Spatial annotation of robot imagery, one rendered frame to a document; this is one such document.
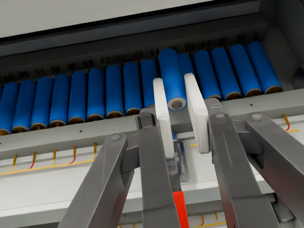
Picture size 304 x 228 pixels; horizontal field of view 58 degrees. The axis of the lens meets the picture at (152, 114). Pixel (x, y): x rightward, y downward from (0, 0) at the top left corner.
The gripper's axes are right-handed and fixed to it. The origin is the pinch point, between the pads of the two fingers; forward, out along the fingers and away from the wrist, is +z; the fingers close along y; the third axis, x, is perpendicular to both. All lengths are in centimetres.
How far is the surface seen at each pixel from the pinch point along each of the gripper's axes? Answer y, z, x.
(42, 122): -13.9, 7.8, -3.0
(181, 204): -0.8, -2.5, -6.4
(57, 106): -12.3, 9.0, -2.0
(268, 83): 9.5, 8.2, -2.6
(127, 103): -4.8, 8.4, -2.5
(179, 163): -0.4, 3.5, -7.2
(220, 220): 4.6, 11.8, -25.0
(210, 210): 3.2, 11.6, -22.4
